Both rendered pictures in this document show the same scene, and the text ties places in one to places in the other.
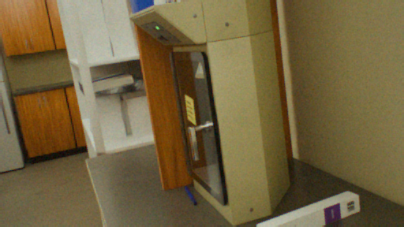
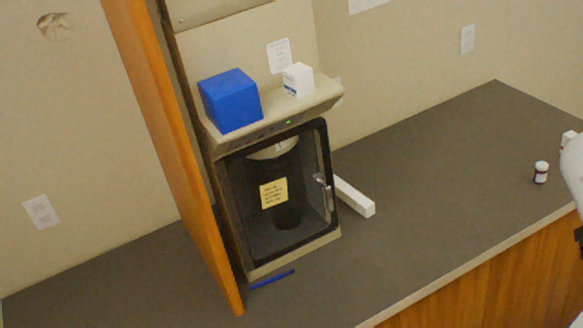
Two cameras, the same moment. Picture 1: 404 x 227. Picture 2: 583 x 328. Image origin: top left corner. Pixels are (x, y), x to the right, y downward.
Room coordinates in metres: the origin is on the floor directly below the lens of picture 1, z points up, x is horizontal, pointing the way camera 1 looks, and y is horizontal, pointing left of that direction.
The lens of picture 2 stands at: (1.22, 1.08, 2.09)
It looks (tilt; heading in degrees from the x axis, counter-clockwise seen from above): 37 degrees down; 266
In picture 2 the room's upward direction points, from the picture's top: 11 degrees counter-clockwise
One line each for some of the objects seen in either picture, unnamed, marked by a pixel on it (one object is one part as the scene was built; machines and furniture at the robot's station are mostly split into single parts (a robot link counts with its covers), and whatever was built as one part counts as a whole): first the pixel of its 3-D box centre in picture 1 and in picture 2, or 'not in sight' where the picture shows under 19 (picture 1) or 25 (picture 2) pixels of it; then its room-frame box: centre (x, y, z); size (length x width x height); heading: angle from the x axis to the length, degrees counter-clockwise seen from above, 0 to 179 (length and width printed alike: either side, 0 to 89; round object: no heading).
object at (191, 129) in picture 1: (200, 141); (325, 194); (1.06, 0.01, 1.17); 0.05 x 0.03 x 0.10; 107
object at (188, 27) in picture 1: (163, 27); (276, 121); (1.16, 0.06, 1.46); 0.32 x 0.11 x 0.10; 18
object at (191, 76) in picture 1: (196, 122); (284, 198); (1.17, 0.02, 1.19); 0.30 x 0.01 x 0.40; 17
